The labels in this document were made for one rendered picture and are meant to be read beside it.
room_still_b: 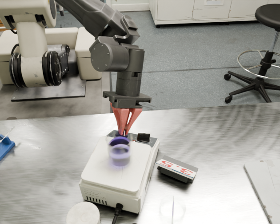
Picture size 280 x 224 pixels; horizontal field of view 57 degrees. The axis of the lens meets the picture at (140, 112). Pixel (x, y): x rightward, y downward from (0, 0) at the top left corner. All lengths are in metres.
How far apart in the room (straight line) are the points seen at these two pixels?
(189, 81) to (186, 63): 0.28
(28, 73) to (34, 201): 0.77
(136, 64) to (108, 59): 0.09
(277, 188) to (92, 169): 0.41
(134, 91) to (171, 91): 1.51
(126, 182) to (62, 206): 0.17
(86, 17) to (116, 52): 0.12
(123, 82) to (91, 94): 0.91
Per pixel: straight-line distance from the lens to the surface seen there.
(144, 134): 0.63
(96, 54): 0.54
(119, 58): 0.53
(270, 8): 1.97
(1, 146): 0.76
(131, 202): 0.53
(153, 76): 2.25
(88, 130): 0.74
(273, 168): 0.71
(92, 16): 0.60
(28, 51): 1.32
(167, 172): 0.62
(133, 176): 0.52
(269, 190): 0.66
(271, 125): 0.83
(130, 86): 0.58
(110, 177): 0.53
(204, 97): 2.08
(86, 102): 1.44
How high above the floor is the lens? 1.27
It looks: 42 degrees down
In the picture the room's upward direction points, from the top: straight up
